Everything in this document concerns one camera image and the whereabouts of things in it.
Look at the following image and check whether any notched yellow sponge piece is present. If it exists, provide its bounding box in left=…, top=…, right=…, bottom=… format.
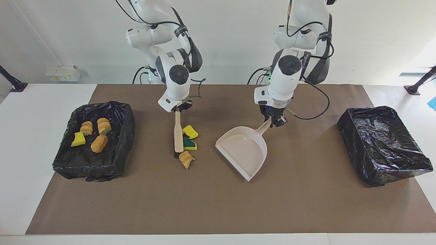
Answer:
left=182, top=125, right=199, bottom=139

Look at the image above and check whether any beige hand brush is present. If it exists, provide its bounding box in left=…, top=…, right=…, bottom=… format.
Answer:
left=173, top=110, right=185, bottom=159

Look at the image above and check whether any beige plastic dustpan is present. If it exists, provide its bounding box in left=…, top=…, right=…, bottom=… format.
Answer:
left=215, top=117, right=273, bottom=182

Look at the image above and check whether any green and yellow sponge piece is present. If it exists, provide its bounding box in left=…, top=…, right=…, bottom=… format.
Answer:
left=182, top=136, right=198, bottom=151

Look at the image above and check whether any curled orange croissant piece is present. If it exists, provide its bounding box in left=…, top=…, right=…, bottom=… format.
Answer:
left=178, top=151, right=196, bottom=169

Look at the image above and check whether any pale bread piece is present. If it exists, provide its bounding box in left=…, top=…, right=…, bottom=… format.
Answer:
left=97, top=118, right=112, bottom=135

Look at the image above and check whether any brown bread roll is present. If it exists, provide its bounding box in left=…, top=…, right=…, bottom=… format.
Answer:
left=91, top=135, right=109, bottom=153

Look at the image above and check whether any small yellow sponge piece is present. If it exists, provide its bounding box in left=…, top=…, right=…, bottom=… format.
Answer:
left=71, top=132, right=86, bottom=147

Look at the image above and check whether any bin with black bag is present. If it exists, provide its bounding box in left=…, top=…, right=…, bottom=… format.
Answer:
left=52, top=101, right=136, bottom=182
left=338, top=106, right=434, bottom=187

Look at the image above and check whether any brown table mat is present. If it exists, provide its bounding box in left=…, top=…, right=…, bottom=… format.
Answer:
left=26, top=84, right=436, bottom=235

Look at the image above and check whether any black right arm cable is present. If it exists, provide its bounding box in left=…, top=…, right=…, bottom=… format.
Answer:
left=116, top=0, right=207, bottom=99

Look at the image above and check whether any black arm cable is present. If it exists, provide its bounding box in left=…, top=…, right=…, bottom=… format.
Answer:
left=116, top=0, right=207, bottom=99
left=285, top=0, right=335, bottom=120

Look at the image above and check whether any black left base cable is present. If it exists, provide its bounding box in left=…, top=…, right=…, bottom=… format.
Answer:
left=247, top=67, right=273, bottom=84

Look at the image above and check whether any black base cable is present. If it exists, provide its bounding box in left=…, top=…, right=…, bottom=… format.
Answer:
left=132, top=66, right=150, bottom=84
left=247, top=67, right=273, bottom=84

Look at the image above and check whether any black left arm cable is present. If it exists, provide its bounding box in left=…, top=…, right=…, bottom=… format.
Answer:
left=285, top=0, right=335, bottom=120

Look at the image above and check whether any black right base cable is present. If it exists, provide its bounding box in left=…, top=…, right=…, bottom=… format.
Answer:
left=132, top=66, right=150, bottom=84

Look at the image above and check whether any white wall socket box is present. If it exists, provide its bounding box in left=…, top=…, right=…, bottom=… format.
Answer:
left=45, top=65, right=81, bottom=82

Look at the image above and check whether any black camera stand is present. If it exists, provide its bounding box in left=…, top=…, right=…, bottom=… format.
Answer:
left=404, top=66, right=436, bottom=95
left=0, top=65, right=28, bottom=93

